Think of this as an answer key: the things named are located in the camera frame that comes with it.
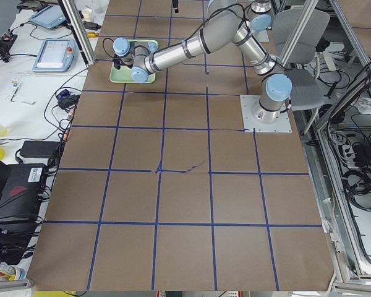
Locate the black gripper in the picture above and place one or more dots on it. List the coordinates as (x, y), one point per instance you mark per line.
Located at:
(125, 60)

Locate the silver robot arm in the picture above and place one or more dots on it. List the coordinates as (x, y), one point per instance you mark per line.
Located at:
(225, 24)

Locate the light green plastic tray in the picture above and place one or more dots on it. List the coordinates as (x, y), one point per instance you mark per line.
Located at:
(123, 74)

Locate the white paper cup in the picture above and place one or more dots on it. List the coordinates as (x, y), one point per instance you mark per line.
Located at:
(87, 14)

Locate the blue teach pendant near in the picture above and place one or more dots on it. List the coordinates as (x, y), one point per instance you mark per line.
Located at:
(55, 55)

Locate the blue teach pendant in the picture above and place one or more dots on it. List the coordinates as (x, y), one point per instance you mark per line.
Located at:
(50, 17)
(55, 55)

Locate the blue teach pendant far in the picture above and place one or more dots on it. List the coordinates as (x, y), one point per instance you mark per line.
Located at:
(50, 17)

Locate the black power adapter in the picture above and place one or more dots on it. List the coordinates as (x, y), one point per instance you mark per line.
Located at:
(38, 149)

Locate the black computer box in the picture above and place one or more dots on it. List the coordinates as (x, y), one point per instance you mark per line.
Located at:
(21, 190)

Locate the grey office chair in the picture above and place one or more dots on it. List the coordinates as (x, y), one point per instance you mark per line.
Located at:
(306, 93)

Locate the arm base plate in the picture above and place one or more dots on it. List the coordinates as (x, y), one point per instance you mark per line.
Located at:
(256, 119)

